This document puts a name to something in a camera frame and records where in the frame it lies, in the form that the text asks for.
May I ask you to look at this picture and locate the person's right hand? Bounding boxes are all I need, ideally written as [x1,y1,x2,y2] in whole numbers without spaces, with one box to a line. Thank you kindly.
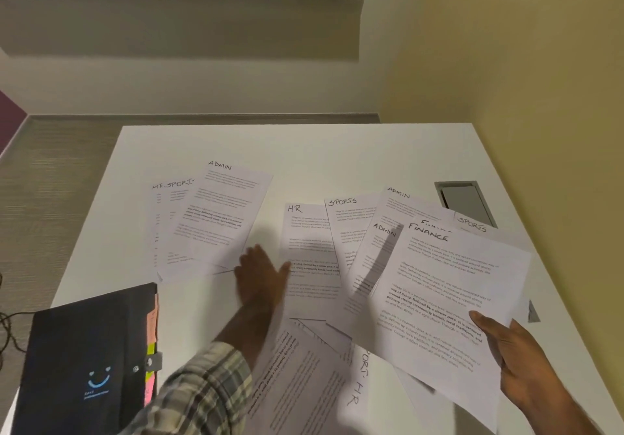
[467,310,564,409]

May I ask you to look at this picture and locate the person's left hand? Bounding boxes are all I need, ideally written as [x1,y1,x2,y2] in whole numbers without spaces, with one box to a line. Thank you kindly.
[233,244,296,323]

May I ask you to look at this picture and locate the pile of white printed papers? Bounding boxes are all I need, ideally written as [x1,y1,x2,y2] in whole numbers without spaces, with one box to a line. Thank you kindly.
[148,159,530,435]

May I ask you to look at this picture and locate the white text paper sheet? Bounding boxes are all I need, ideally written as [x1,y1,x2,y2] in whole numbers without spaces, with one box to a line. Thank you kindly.
[368,221,533,435]
[411,214,457,235]

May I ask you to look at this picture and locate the black expanding folder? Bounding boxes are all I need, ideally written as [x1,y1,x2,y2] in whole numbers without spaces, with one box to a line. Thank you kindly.
[10,282,164,435]

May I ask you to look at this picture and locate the plaid shirt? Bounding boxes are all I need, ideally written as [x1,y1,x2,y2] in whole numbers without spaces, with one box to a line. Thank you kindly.
[119,341,254,435]

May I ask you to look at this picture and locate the grey table cable hatch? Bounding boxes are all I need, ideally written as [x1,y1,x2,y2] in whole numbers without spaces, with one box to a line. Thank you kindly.
[434,180,541,323]

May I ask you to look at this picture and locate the black floor cable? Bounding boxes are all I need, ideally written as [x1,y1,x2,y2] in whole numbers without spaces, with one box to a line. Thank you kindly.
[0,273,30,352]

